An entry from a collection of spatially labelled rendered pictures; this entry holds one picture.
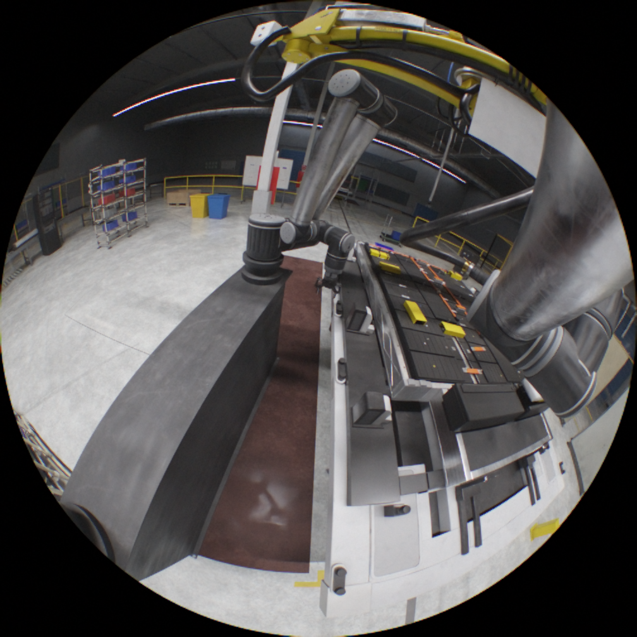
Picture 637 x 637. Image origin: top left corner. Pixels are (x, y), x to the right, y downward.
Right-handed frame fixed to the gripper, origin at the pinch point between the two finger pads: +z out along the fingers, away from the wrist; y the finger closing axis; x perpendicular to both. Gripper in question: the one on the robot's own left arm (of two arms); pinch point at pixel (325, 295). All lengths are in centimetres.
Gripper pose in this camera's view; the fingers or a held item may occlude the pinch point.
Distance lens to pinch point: 118.9
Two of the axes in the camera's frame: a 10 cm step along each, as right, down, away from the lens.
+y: -9.5, -3.0, 0.3
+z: -2.1, 7.5, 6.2
